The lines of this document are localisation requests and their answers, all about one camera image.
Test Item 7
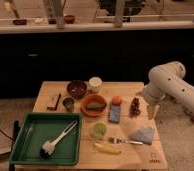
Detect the blue towel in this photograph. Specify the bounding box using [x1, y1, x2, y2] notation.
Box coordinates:
[129, 127, 155, 145]

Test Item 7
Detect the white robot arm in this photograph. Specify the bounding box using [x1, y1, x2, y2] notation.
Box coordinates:
[142, 61, 194, 114]

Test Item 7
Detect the green plastic cup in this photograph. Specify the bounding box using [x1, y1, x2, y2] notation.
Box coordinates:
[92, 123, 107, 140]

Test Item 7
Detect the white cup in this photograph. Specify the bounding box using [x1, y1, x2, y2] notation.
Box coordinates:
[88, 77, 102, 93]

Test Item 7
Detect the small grey metal cup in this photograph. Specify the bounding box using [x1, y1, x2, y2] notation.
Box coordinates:
[62, 97, 74, 112]

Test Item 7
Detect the dark brown pinecone object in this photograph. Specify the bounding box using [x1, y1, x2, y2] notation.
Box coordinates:
[130, 98, 141, 117]

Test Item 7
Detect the orange fruit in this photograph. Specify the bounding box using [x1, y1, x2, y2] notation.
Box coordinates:
[111, 96, 122, 105]

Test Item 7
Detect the blue sponge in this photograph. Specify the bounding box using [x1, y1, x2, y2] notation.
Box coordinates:
[108, 105, 121, 123]

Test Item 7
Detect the silver fork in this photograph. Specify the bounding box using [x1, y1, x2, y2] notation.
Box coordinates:
[108, 137, 143, 145]

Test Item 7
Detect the yellow banana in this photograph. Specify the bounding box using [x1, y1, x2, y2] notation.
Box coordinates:
[93, 143, 121, 154]

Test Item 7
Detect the orange plate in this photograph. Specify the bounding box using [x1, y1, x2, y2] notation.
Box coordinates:
[81, 94, 107, 117]

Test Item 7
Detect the green cucumber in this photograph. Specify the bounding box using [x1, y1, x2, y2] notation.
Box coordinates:
[86, 104, 106, 110]

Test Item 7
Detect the dark brown bowl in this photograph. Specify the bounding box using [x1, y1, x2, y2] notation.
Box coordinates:
[67, 80, 87, 99]

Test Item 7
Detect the brown wooden block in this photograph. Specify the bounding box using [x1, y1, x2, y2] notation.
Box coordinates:
[47, 94, 61, 111]

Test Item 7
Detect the green plastic tray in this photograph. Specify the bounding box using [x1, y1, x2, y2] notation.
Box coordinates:
[9, 113, 82, 166]

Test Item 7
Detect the red bowl on ledge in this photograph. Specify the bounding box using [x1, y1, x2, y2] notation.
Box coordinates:
[64, 15, 75, 24]

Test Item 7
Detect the dark dish on ledge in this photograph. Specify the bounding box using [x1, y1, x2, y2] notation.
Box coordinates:
[12, 19, 27, 25]

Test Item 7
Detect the black cable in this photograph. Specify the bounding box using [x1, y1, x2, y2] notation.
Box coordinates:
[0, 118, 15, 143]

